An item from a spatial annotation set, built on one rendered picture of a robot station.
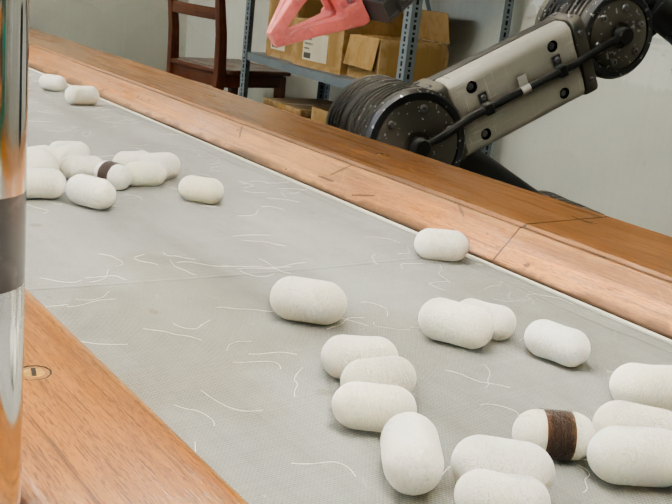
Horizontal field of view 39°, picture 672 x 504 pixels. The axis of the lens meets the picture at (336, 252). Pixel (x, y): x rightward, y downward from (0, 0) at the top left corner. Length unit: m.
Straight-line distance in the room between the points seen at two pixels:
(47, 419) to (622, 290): 0.35
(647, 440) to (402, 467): 0.09
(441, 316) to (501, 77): 0.69
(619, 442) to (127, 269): 0.29
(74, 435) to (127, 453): 0.02
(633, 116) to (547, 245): 2.39
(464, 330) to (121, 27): 5.07
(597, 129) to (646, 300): 2.53
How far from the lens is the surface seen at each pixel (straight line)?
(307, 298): 0.46
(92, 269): 0.53
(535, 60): 1.15
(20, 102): 0.22
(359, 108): 1.09
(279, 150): 0.82
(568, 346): 0.45
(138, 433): 0.30
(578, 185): 3.13
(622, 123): 3.01
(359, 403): 0.36
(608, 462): 0.36
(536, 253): 0.60
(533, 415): 0.36
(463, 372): 0.44
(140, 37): 5.52
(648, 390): 0.42
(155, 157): 0.73
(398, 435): 0.33
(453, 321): 0.45
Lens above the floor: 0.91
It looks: 16 degrees down
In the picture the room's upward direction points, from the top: 6 degrees clockwise
